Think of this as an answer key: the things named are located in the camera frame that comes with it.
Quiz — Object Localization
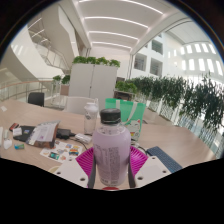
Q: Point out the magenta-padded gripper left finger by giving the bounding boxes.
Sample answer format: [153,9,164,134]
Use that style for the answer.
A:
[53,147,97,189]

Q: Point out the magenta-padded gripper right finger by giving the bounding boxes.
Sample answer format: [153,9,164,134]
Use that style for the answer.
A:
[129,145,174,188]

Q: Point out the purple drink bottle black cap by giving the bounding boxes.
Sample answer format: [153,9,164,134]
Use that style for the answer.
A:
[92,107,132,187]

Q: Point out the dark blue keyboard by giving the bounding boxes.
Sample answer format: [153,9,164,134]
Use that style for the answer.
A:
[145,145,184,174]

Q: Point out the colourful sticker sheet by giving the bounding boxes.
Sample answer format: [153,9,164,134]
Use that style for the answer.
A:
[39,141,84,164]

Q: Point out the white power adapter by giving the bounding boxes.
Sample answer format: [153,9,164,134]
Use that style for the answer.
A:
[74,133,93,144]

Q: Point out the black power bank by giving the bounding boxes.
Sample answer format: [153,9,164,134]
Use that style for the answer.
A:
[55,128,77,140]

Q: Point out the brown book with papers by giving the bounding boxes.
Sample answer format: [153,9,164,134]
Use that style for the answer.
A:
[25,120,61,149]

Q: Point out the clear shaker bottle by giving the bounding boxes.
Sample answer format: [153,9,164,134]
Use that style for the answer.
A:
[83,101,100,136]

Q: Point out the green tote bag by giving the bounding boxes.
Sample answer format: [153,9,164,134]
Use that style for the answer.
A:
[104,98,147,142]

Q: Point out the black office chair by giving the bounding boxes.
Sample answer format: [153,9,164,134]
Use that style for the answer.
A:
[27,91,46,108]

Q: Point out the row of green hedge plants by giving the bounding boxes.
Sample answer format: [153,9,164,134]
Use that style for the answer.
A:
[128,74,224,134]

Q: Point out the shelf unit with plants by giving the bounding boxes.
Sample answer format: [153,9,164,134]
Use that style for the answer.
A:
[114,78,138,101]

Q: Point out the tall white cabinet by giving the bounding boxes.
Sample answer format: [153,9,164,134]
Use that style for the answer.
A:
[68,63,119,111]

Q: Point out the green plants atop cabinet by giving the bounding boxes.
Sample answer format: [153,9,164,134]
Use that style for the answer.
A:
[72,55,122,68]

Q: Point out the group of ceiling light strips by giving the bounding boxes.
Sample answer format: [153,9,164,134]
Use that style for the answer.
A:
[78,0,164,51]

